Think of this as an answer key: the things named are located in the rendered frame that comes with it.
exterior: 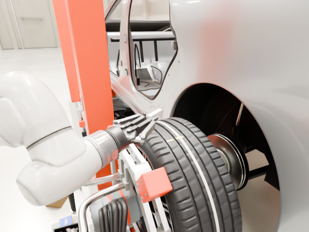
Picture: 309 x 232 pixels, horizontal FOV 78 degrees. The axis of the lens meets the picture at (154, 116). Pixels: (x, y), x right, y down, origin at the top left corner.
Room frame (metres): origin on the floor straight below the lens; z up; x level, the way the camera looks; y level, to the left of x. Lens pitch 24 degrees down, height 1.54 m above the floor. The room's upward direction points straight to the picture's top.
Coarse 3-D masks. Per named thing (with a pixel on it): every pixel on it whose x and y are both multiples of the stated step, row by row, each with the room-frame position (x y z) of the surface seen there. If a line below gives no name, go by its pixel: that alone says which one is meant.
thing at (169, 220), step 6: (138, 150) 0.79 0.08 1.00; (144, 156) 0.68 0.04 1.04; (150, 162) 0.57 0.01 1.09; (162, 198) 0.56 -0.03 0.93; (150, 204) 0.65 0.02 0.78; (162, 204) 0.54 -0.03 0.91; (168, 204) 0.46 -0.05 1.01; (168, 210) 0.45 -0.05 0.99; (168, 216) 0.72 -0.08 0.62; (144, 222) 0.68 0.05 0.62; (156, 222) 0.57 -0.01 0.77; (168, 222) 0.51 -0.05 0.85; (144, 228) 0.65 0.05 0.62
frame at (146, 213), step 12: (132, 144) 0.65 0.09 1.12; (120, 156) 0.62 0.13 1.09; (132, 168) 0.51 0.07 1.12; (144, 168) 0.51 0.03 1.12; (132, 180) 0.49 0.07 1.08; (144, 204) 0.43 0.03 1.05; (156, 204) 0.43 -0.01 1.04; (144, 216) 0.42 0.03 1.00; (156, 216) 0.43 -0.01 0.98; (156, 228) 0.40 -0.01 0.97; (168, 228) 0.39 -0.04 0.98
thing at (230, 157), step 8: (208, 136) 0.98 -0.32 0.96; (216, 136) 0.92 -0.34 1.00; (224, 136) 0.90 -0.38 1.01; (216, 144) 0.92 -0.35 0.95; (224, 144) 0.87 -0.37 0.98; (232, 144) 0.85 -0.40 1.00; (224, 152) 0.86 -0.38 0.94; (232, 152) 0.81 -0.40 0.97; (224, 160) 0.83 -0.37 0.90; (232, 160) 0.81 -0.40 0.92; (240, 160) 0.77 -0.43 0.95; (232, 168) 0.80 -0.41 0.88; (240, 168) 0.76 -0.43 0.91; (232, 176) 0.79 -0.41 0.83; (240, 176) 0.75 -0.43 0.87; (240, 184) 0.74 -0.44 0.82
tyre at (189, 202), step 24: (168, 120) 0.77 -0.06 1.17; (144, 144) 0.61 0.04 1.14; (168, 144) 0.58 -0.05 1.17; (192, 144) 0.59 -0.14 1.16; (168, 168) 0.49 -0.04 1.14; (192, 168) 0.51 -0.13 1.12; (216, 168) 0.53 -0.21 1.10; (168, 192) 0.45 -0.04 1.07; (192, 192) 0.44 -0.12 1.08; (216, 192) 0.46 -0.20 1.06; (192, 216) 0.40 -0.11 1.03; (240, 216) 0.45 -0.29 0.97
